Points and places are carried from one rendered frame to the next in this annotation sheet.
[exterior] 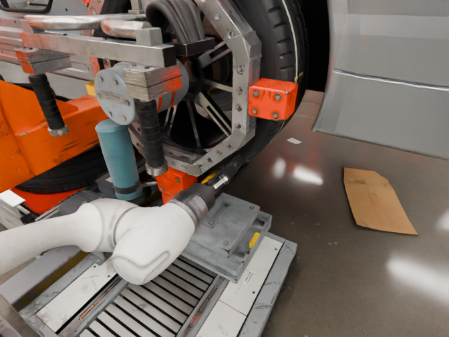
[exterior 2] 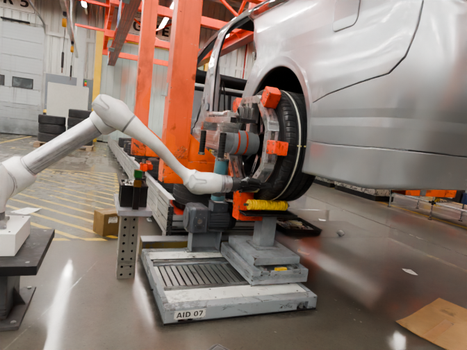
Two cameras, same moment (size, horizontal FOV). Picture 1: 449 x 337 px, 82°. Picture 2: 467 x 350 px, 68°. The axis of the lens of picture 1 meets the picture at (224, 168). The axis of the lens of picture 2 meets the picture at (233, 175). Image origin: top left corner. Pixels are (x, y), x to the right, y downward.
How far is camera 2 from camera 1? 1.38 m
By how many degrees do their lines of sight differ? 44
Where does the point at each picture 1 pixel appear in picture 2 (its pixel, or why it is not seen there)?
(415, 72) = (327, 139)
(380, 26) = (318, 121)
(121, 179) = not seen: hidden behind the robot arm
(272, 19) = (285, 118)
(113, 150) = (217, 169)
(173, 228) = (212, 176)
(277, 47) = (285, 128)
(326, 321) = (298, 335)
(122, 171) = not seen: hidden behind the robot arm
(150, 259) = (199, 178)
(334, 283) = (329, 330)
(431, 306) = not seen: outside the picture
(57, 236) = (180, 167)
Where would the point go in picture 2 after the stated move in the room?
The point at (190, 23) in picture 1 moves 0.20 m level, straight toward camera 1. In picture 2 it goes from (247, 113) to (226, 108)
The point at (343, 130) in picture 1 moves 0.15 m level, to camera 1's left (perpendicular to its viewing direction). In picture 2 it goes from (310, 169) to (282, 165)
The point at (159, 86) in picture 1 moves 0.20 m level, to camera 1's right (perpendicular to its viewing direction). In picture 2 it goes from (228, 128) to (260, 131)
